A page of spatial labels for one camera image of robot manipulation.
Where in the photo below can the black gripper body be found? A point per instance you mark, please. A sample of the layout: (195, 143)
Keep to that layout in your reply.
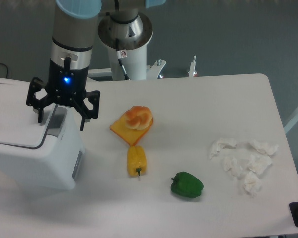
(66, 86)

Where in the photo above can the green bell pepper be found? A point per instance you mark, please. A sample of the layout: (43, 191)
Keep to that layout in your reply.
(186, 185)

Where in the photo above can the crumpled white tissue middle left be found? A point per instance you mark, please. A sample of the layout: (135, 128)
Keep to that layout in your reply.
(232, 164)

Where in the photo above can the crumpled white tissue middle right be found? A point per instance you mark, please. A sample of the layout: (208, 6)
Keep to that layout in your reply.
(258, 164)

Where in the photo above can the white trash can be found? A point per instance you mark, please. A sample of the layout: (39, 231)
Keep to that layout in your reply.
(46, 153)

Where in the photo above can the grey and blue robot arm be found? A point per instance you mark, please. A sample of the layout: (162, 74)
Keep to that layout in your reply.
(76, 26)

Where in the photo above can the toast bread slice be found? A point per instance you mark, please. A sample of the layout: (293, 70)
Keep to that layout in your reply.
(130, 136)

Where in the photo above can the yellow bell pepper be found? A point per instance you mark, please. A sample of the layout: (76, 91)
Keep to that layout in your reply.
(136, 161)

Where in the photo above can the white frame bracket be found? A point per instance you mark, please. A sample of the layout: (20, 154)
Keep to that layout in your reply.
(153, 71)

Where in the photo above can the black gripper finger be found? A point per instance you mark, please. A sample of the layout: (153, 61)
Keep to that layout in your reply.
(35, 86)
(87, 114)

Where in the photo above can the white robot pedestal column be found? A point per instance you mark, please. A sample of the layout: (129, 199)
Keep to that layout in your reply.
(126, 35)

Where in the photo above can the crumpled white tissue top right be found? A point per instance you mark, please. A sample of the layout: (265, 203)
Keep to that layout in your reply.
(264, 148)

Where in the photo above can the crumpled white tissue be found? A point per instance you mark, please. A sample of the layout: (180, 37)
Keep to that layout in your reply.
(220, 144)
(264, 148)
(258, 164)
(252, 184)
(232, 164)

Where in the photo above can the orange bread roll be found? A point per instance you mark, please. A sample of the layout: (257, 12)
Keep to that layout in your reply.
(137, 117)

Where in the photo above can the crumpled white tissue bottom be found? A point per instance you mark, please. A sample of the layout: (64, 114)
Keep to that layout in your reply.
(252, 184)

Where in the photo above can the crumpled white tissue top left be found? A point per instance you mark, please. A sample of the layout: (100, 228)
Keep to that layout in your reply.
(220, 144)

